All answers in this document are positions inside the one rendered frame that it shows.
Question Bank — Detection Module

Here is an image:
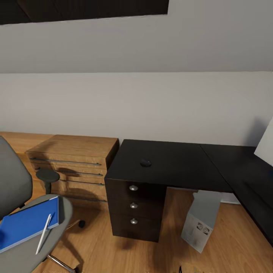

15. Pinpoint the desktop computer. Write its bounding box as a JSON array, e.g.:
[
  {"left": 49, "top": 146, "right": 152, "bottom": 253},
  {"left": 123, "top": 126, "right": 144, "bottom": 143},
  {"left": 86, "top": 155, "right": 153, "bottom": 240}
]
[{"left": 181, "top": 190, "right": 223, "bottom": 253}]

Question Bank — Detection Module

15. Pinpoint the folder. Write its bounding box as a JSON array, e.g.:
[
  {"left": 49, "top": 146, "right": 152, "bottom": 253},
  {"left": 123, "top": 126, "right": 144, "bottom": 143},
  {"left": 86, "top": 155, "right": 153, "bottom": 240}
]
[{"left": 0, "top": 196, "right": 59, "bottom": 253}]

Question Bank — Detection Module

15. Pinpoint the swivel chair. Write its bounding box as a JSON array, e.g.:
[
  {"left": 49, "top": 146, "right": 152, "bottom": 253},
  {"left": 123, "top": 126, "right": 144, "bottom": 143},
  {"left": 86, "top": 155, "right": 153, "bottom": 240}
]
[{"left": 0, "top": 135, "right": 85, "bottom": 273}]

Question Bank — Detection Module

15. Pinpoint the mouse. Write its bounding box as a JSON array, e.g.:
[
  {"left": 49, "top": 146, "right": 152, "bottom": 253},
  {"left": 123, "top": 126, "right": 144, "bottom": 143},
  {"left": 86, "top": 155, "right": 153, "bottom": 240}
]
[{"left": 140, "top": 158, "right": 151, "bottom": 166}]

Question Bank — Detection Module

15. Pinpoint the pen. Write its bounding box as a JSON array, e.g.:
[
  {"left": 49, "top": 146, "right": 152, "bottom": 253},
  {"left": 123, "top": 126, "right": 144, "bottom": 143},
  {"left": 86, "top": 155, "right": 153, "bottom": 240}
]
[{"left": 36, "top": 215, "right": 51, "bottom": 254}]

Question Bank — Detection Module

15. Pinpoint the monitor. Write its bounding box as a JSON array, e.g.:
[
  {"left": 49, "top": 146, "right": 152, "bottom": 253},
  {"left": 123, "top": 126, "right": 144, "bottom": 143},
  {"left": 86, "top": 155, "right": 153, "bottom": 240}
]
[{"left": 254, "top": 117, "right": 273, "bottom": 166}]

